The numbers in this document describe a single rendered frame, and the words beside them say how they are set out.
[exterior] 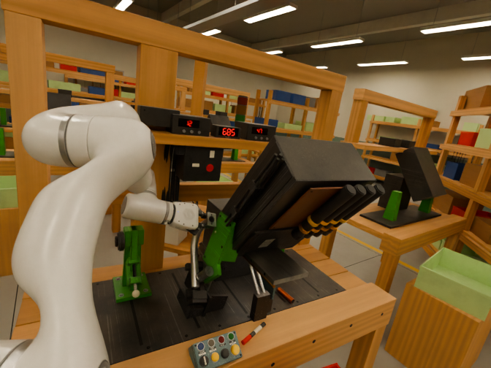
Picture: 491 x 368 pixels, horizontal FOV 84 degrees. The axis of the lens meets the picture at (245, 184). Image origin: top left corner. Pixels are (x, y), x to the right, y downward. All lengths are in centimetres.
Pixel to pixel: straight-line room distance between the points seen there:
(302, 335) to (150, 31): 126
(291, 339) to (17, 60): 129
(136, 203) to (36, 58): 56
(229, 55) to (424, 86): 942
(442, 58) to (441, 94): 106
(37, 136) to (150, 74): 67
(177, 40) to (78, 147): 77
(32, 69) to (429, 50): 1032
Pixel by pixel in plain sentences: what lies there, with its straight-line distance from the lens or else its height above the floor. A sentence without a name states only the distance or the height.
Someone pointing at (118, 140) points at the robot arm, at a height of 158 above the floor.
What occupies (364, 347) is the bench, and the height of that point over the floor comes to 61.
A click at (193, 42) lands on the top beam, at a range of 124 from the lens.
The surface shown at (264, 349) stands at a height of 90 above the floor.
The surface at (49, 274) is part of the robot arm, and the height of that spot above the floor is 144.
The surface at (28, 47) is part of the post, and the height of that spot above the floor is 176.
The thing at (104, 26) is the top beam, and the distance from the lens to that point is 118.
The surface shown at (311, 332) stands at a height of 90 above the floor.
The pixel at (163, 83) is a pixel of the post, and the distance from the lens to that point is 119.
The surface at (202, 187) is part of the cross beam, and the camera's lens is 141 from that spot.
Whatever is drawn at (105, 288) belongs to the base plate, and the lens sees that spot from 130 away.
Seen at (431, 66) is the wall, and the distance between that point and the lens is 1054.
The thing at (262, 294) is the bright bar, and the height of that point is 101.
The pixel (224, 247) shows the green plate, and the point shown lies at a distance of 102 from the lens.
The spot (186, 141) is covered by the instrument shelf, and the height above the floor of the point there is 152.
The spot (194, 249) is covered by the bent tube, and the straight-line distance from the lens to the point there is 116.
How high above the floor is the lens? 166
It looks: 15 degrees down
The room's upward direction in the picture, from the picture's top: 8 degrees clockwise
